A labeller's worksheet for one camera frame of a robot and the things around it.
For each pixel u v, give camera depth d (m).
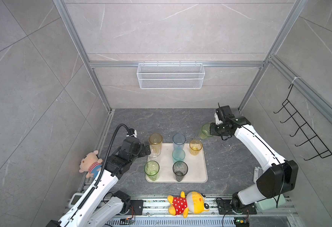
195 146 0.94
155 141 0.89
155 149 0.86
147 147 0.67
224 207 0.73
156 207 0.75
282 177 0.42
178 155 0.88
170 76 1.01
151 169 0.84
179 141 0.86
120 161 0.52
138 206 0.73
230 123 0.57
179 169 0.71
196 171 0.86
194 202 0.69
